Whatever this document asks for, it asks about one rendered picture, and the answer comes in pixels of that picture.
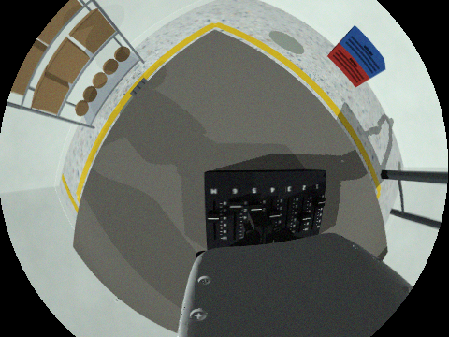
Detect black lighting desk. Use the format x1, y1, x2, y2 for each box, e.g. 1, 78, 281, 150
204, 169, 326, 250

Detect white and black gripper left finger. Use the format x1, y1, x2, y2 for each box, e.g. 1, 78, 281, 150
228, 212, 263, 247

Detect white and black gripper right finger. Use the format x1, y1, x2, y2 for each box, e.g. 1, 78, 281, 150
255, 213, 303, 244

